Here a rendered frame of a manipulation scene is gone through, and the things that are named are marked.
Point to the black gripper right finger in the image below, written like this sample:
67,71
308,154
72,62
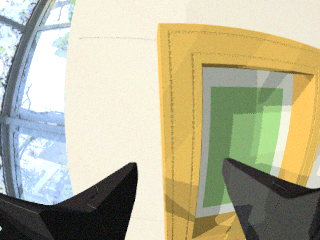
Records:
269,208

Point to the white wall board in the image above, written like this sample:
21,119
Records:
111,93

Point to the yellow picture frame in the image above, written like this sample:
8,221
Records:
230,92

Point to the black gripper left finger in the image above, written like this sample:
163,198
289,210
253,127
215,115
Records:
101,212

